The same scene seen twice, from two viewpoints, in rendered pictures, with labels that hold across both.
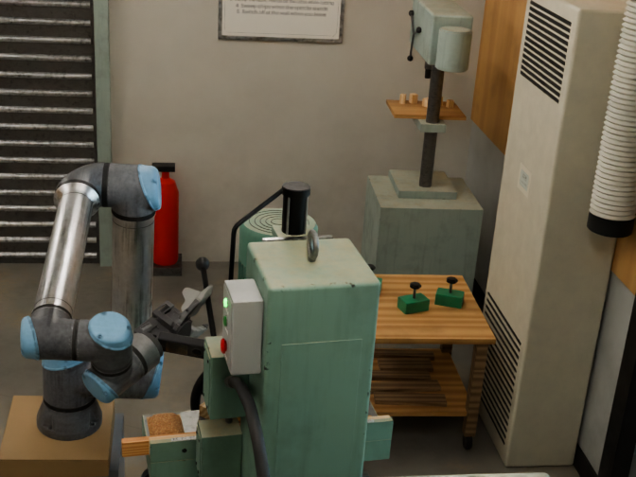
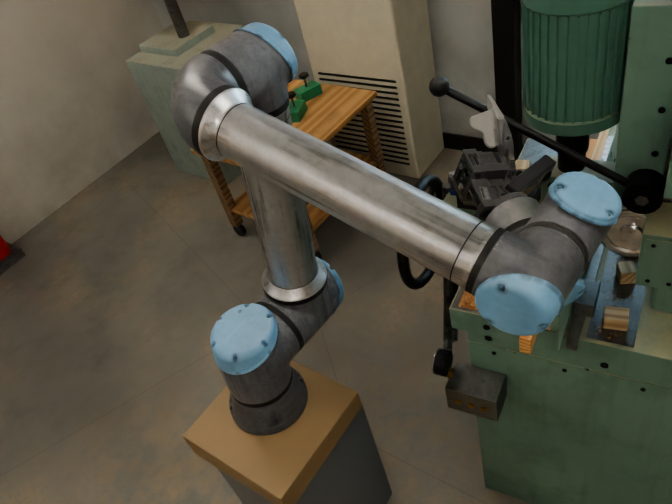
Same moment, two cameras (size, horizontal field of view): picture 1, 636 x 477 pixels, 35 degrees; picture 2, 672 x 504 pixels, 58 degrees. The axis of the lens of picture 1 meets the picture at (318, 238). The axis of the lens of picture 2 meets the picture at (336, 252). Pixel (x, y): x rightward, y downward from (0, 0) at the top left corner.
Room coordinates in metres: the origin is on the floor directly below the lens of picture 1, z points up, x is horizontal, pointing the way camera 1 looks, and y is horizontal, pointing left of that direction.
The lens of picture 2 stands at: (1.61, 1.02, 1.81)
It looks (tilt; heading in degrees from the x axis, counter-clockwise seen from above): 41 degrees down; 324
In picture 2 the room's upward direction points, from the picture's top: 17 degrees counter-clockwise
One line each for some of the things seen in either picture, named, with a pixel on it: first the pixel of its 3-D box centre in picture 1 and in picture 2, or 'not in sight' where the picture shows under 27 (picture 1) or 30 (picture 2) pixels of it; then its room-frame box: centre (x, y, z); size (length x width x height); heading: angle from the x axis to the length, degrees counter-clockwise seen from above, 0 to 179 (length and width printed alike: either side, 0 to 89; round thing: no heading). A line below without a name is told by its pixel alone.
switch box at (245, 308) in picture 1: (241, 326); not in sight; (1.72, 0.14, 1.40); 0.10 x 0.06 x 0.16; 16
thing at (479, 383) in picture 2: not in sight; (475, 391); (2.13, 0.38, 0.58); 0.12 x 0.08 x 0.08; 16
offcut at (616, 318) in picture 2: not in sight; (615, 318); (1.90, 0.21, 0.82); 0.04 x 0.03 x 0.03; 22
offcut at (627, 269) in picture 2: not in sight; (626, 272); (1.93, 0.08, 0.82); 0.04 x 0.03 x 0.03; 127
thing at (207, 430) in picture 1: (218, 450); (664, 246); (1.84, 0.19, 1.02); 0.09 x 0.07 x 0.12; 106
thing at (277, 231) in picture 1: (294, 224); not in sight; (1.93, 0.05, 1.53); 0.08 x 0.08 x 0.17; 16
